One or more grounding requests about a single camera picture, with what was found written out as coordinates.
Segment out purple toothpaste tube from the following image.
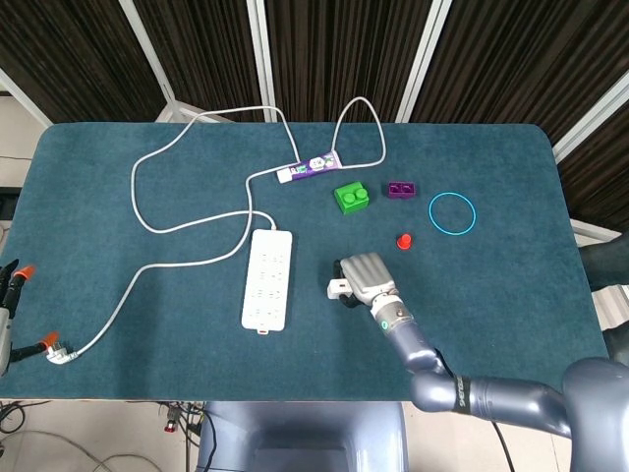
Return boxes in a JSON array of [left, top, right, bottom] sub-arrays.
[[276, 151, 340, 185]]

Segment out white power strip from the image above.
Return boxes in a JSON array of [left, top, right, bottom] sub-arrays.
[[240, 228, 294, 338]]

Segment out black velcro arm strap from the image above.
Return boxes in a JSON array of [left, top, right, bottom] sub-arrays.
[[451, 374, 474, 417]]

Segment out blue-grey robot torso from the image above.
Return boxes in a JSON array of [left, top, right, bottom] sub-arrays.
[[196, 400, 409, 472]]

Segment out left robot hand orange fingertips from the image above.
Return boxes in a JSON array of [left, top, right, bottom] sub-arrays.
[[0, 262, 61, 378]]

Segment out cyan thin ring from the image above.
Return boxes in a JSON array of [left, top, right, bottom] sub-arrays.
[[428, 192, 478, 237]]

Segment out dark grey chair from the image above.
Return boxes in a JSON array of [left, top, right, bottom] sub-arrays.
[[578, 235, 629, 368]]

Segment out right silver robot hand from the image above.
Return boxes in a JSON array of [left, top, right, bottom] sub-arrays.
[[331, 252, 401, 311]]

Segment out white power adapter plug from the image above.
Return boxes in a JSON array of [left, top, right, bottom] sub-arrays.
[[326, 277, 353, 300]]

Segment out white power strip cable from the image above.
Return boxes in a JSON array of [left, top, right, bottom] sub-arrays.
[[73, 96, 386, 358]]

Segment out green building block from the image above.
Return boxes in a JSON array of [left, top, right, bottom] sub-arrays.
[[333, 180, 372, 215]]

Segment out purple building block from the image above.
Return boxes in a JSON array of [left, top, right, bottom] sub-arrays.
[[384, 180, 418, 201]]

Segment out white partition frame post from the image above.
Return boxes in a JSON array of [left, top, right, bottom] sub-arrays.
[[247, 0, 279, 123], [0, 66, 53, 127], [395, 0, 454, 123], [117, 0, 198, 124], [552, 68, 629, 163]]

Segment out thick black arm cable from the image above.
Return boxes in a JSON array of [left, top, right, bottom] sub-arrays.
[[434, 346, 517, 472]]

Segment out teal fabric table mat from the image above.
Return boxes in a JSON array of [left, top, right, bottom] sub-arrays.
[[0, 121, 614, 402]]

